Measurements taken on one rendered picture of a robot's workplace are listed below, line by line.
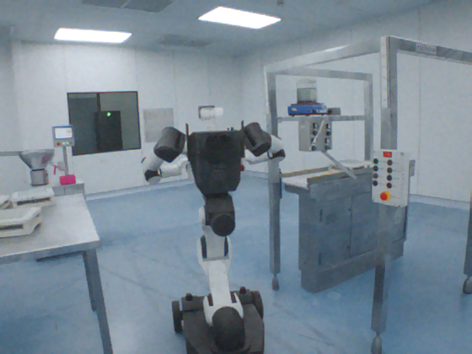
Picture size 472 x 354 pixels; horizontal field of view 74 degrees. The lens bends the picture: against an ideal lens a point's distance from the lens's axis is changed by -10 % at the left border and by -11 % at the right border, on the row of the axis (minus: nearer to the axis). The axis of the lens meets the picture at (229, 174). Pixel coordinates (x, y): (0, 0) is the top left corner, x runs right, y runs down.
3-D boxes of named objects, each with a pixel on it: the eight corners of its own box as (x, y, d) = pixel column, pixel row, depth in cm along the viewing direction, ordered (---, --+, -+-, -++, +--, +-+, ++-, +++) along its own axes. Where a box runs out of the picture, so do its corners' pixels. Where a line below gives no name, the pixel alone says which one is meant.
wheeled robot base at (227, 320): (282, 370, 167) (282, 316, 161) (184, 387, 158) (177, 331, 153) (253, 309, 229) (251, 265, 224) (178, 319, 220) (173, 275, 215)
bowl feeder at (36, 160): (24, 189, 325) (18, 152, 319) (22, 185, 354) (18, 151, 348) (71, 182, 353) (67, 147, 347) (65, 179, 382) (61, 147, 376)
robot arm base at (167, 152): (178, 167, 168) (184, 152, 159) (152, 160, 165) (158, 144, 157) (183, 146, 178) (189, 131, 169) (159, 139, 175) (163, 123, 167)
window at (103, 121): (72, 156, 596) (67, 92, 578) (72, 156, 597) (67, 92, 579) (141, 148, 676) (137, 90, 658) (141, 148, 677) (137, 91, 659)
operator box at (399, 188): (401, 207, 148) (403, 152, 144) (372, 201, 162) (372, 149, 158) (408, 206, 151) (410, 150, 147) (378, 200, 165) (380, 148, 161)
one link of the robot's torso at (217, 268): (241, 314, 183) (230, 232, 201) (206, 319, 180) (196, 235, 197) (237, 313, 197) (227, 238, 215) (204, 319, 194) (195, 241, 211)
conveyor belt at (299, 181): (306, 190, 225) (306, 183, 224) (282, 185, 247) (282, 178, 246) (415, 168, 290) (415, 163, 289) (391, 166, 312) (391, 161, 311)
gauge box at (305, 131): (308, 152, 216) (308, 120, 213) (298, 151, 225) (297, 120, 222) (332, 149, 227) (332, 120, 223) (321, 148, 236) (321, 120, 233)
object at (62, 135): (58, 181, 364) (52, 126, 355) (57, 179, 373) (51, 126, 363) (78, 178, 378) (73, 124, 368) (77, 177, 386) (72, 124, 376)
